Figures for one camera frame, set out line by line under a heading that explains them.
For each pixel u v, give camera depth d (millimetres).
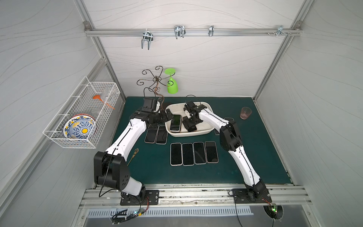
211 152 880
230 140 638
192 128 982
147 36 783
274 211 717
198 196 751
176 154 886
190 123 938
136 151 906
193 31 780
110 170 419
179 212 702
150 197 736
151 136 547
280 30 765
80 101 689
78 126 618
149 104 646
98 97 761
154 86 840
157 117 714
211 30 733
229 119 1063
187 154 884
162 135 960
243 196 715
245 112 1070
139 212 665
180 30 765
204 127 1008
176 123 1018
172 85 844
